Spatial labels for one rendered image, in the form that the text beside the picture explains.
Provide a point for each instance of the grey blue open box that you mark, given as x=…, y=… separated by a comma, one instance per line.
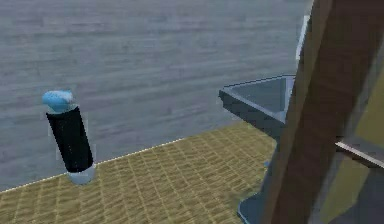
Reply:
x=258, y=106

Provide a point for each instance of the blue capped black bottle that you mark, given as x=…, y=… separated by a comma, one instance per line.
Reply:
x=70, y=140

